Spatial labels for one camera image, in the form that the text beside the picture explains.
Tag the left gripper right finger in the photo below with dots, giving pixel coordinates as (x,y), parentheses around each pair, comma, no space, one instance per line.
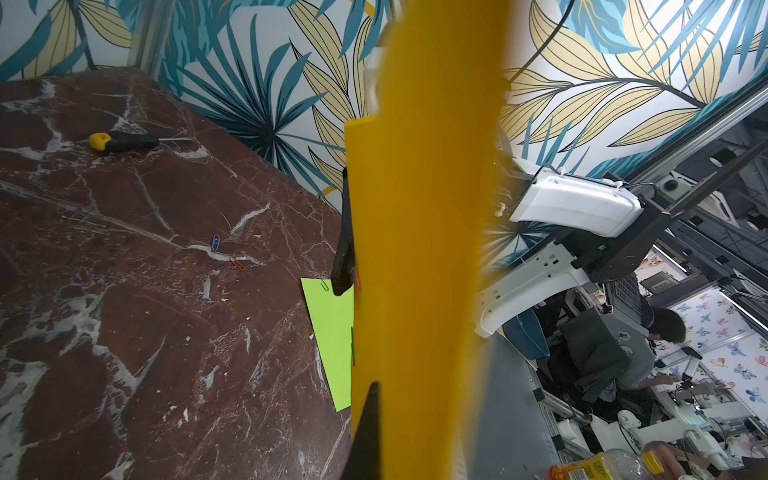
(364,460)

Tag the small black orange tool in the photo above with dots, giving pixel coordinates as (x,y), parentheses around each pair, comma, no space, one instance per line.
(117,142)

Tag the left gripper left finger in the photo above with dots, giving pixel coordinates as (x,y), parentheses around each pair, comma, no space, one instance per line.
(343,272)

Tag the lime green paper sheet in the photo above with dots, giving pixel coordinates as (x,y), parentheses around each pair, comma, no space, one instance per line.
(332,319)

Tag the yellow paper sheet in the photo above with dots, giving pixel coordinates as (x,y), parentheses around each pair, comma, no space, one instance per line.
(421,177)

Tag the seated person in background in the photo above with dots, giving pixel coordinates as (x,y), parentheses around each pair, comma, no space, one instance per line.
(596,357)

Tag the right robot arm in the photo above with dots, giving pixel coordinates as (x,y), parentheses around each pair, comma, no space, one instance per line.
(602,232)

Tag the right aluminium corner post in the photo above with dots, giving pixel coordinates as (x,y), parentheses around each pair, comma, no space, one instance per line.
(152,29)

